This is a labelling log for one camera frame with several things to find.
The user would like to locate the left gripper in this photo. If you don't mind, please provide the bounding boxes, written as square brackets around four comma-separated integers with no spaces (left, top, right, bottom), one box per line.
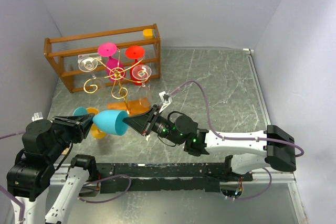
[46,111,95,160]

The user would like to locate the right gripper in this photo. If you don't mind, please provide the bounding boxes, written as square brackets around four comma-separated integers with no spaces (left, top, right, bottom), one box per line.
[122,104,183,146]

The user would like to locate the yellow plastic wine glass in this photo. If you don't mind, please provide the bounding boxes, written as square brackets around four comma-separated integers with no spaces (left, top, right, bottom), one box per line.
[86,108,106,140]

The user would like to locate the clear flute glass one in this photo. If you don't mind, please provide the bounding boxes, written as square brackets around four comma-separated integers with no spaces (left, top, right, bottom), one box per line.
[139,83,152,109]

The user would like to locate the blue plastic wine glass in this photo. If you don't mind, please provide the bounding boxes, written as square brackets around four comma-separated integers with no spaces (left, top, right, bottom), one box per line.
[72,106,129,136]

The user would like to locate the red plastic wine glass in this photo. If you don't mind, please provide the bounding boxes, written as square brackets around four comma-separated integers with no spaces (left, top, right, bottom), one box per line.
[125,46,145,86]

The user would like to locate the clear flute glass two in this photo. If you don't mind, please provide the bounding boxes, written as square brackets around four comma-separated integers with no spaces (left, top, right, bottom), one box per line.
[131,65,152,87]

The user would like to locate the pink plastic wine glass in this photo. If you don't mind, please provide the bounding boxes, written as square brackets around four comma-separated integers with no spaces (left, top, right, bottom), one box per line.
[98,42,124,76]

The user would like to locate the clear flute glass three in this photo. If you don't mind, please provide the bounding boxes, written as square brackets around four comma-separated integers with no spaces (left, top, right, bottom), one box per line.
[78,58,106,93]

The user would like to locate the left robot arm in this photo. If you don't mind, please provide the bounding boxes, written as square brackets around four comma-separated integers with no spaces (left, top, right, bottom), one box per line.
[4,113,98,223]

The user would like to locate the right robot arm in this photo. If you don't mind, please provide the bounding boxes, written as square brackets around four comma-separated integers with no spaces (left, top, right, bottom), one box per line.
[123,105,297,181]

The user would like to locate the orange wooden shelf rack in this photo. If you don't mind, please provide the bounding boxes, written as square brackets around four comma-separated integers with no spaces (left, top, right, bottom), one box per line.
[44,24,161,93]

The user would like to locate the white red box on shelf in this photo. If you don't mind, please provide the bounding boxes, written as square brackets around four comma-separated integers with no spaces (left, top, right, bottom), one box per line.
[77,53,102,63]

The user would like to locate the yellow block on shelf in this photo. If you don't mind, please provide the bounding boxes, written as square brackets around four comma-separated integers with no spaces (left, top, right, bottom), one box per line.
[142,29,155,39]

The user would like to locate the gold wire wine glass rack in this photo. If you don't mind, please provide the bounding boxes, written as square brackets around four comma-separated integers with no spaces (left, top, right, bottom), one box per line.
[94,59,150,115]

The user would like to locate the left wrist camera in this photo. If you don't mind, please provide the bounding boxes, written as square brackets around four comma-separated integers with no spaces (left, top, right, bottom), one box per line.
[31,112,44,122]

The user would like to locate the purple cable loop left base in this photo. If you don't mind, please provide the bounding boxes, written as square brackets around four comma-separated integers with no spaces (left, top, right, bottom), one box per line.
[78,174,132,204]

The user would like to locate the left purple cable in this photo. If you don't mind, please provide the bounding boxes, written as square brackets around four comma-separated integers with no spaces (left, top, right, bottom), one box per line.
[0,131,26,141]

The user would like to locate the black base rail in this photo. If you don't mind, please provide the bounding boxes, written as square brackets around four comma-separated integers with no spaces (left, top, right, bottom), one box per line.
[88,163,253,192]

